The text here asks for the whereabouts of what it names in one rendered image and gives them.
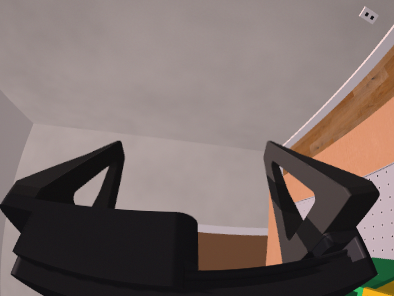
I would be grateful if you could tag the green open bin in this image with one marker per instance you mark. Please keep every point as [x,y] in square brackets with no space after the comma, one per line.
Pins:
[385,269]

